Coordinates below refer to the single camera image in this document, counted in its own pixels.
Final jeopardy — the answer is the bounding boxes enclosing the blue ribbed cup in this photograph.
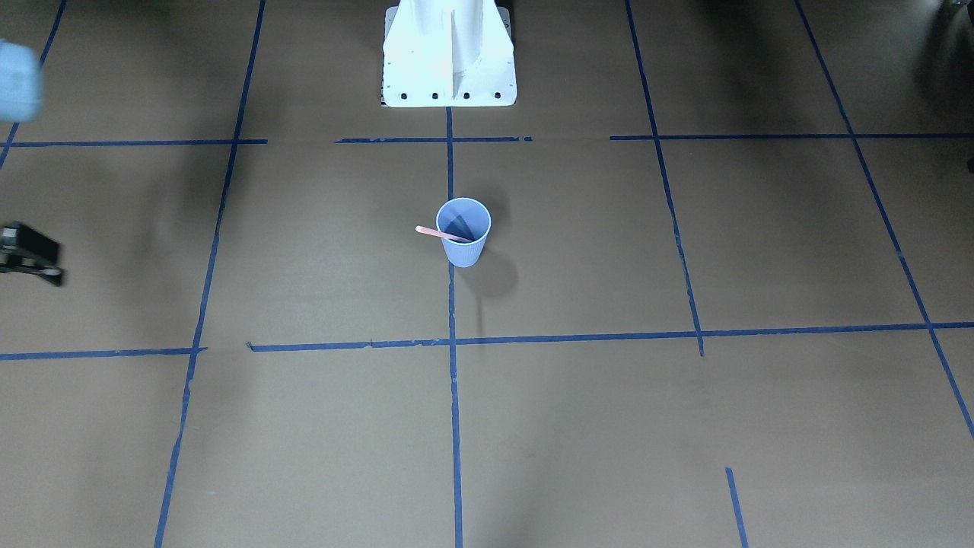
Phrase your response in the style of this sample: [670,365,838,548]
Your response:
[434,197,492,268]

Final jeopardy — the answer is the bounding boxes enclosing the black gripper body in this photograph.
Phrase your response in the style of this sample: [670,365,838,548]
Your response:
[1,221,64,287]

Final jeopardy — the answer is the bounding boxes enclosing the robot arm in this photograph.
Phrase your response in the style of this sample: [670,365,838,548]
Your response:
[1,40,65,287]

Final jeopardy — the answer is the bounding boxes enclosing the white camera pole mount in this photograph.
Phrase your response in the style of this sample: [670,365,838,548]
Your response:
[380,1,518,108]

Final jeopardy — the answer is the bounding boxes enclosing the pink chopstick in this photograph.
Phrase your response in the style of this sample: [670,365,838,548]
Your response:
[414,225,473,244]

